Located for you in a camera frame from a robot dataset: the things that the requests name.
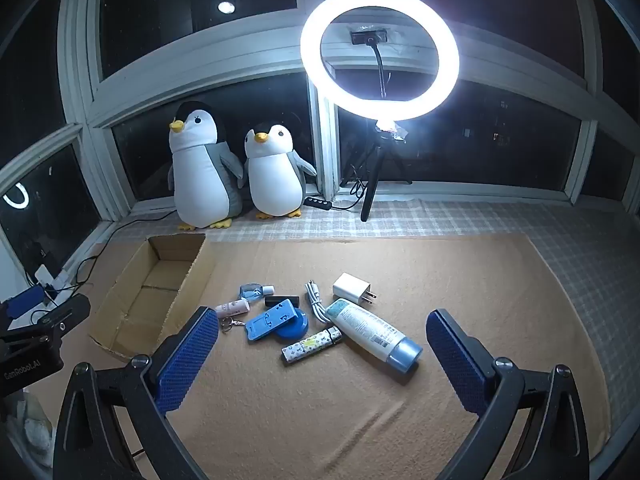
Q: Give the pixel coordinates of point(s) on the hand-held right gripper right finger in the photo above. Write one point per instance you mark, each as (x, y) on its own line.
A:
(457, 355)

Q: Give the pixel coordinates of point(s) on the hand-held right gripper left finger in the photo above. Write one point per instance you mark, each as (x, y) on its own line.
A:
(187, 355)

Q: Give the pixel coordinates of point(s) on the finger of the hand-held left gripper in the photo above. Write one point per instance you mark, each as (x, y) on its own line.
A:
(62, 317)
(25, 301)

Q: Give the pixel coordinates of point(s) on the small pinkish white bottle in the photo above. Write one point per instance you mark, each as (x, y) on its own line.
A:
(232, 306)

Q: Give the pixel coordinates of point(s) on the cardboard box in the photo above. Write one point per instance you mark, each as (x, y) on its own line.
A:
(150, 280)

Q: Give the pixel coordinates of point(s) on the blue folding phone stand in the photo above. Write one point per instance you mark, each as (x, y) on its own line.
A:
(267, 320)

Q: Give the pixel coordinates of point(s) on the blue hand sanitizer bottle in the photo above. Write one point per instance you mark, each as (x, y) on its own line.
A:
(252, 291)

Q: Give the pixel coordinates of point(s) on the white lotion tube blue cap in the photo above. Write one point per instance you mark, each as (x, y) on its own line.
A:
(367, 330)

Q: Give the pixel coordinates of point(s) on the blue round lid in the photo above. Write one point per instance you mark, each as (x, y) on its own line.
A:
(299, 327)

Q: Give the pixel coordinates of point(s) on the white patterned lighter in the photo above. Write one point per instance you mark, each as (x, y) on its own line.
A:
(310, 346)

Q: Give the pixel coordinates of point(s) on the white plug charger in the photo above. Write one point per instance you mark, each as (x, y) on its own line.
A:
(350, 287)

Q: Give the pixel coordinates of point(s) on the small black cylinder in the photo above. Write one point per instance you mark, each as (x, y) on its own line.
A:
(280, 301)

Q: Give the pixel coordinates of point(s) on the large penguin plush toy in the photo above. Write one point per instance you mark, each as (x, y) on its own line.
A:
(200, 180)

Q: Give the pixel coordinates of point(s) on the black tripod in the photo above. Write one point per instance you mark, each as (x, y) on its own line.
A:
(370, 195)

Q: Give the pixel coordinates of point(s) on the small penguin plush toy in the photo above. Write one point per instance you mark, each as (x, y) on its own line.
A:
(272, 180)

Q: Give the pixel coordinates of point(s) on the black phone holder gooseneck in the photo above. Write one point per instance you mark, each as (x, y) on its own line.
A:
(371, 36)

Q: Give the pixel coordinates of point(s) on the white wall charger block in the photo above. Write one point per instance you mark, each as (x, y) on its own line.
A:
(44, 275)

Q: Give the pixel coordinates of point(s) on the white window frame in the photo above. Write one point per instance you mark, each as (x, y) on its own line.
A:
(200, 55)

